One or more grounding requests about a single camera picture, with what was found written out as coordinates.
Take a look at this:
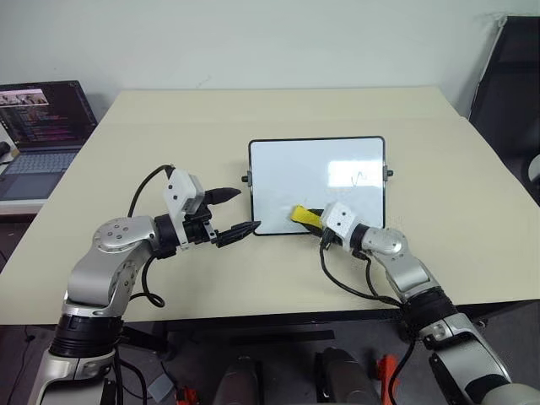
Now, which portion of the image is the black table frame bar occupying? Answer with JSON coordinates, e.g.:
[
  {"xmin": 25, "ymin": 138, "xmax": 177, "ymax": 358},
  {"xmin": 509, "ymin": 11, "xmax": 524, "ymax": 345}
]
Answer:
[{"xmin": 121, "ymin": 319, "xmax": 337, "ymax": 359}]

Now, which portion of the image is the black office chair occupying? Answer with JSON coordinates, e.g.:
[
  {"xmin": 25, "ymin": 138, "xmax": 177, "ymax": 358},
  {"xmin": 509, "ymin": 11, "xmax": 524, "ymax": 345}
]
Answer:
[{"xmin": 467, "ymin": 15, "xmax": 540, "ymax": 187}]

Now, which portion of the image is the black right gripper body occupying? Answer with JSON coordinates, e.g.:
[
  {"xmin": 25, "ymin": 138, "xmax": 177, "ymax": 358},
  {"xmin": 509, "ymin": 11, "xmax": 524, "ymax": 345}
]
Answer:
[{"xmin": 314, "ymin": 207, "xmax": 339, "ymax": 251}]

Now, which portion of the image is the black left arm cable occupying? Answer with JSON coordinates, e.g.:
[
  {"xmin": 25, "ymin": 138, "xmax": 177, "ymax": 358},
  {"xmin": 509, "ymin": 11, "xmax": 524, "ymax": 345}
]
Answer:
[{"xmin": 125, "ymin": 163, "xmax": 176, "ymax": 310}]

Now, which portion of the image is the open grey laptop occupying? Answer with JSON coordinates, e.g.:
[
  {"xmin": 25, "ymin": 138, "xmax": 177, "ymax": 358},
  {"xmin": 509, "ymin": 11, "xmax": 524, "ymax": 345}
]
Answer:
[{"xmin": 0, "ymin": 79, "xmax": 100, "ymax": 203}]

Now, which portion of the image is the yellow whiteboard eraser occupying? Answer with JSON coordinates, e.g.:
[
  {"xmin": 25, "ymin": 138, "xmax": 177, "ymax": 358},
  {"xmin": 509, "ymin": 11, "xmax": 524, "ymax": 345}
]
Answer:
[{"xmin": 289, "ymin": 204, "xmax": 322, "ymax": 225}]

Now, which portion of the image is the grey square block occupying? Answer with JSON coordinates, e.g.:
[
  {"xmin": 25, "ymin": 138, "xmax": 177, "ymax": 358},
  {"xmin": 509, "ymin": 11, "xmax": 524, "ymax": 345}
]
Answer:
[{"xmin": 150, "ymin": 373, "xmax": 176, "ymax": 402}]

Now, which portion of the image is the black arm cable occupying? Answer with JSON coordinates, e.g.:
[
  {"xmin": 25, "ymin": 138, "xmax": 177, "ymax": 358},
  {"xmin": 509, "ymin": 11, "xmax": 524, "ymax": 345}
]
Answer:
[
  {"xmin": 318, "ymin": 235, "xmax": 408, "ymax": 307},
  {"xmin": 125, "ymin": 163, "xmax": 176, "ymax": 310}
]

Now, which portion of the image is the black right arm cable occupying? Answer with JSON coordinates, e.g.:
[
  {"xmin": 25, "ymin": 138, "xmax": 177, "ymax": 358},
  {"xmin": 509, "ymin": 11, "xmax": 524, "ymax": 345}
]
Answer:
[{"xmin": 318, "ymin": 235, "xmax": 408, "ymax": 307}]

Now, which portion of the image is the white side desk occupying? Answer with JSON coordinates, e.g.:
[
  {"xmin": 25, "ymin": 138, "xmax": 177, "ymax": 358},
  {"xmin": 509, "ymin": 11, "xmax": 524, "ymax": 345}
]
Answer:
[{"xmin": 0, "ymin": 197, "xmax": 48, "ymax": 217}]

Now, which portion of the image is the orange plastic clamp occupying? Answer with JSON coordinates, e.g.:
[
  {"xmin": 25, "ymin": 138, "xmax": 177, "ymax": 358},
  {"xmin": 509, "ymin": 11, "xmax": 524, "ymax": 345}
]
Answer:
[
  {"xmin": 175, "ymin": 386, "xmax": 199, "ymax": 405},
  {"xmin": 376, "ymin": 355, "xmax": 400, "ymax": 405}
]

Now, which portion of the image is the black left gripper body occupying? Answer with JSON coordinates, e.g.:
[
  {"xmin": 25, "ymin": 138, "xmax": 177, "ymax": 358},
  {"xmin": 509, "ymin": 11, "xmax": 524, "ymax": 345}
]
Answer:
[{"xmin": 182, "ymin": 202, "xmax": 219, "ymax": 246}]

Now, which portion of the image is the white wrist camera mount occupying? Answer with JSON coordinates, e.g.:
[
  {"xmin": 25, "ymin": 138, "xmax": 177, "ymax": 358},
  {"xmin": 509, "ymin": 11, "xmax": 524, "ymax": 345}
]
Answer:
[
  {"xmin": 162, "ymin": 167, "xmax": 204, "ymax": 248},
  {"xmin": 320, "ymin": 201, "xmax": 358, "ymax": 248}
]

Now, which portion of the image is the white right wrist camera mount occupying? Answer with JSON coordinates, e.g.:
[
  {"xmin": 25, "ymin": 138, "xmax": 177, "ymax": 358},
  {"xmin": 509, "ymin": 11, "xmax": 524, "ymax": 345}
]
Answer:
[{"xmin": 320, "ymin": 201, "xmax": 358, "ymax": 248}]

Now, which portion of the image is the small black-framed whiteboard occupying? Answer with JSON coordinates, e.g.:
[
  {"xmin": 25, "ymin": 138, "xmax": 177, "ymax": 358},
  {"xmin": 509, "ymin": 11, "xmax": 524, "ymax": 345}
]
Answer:
[{"xmin": 240, "ymin": 135, "xmax": 395, "ymax": 237}]

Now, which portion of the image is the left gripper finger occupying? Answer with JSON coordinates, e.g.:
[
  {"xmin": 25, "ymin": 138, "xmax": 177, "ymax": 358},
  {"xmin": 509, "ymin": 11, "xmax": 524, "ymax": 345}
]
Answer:
[
  {"xmin": 213, "ymin": 219, "xmax": 263, "ymax": 248},
  {"xmin": 203, "ymin": 186, "xmax": 243, "ymax": 208}
]

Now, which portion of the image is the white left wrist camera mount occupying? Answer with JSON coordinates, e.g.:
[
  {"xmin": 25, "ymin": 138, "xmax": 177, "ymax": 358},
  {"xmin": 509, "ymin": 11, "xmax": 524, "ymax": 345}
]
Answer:
[{"xmin": 162, "ymin": 167, "xmax": 204, "ymax": 248}]

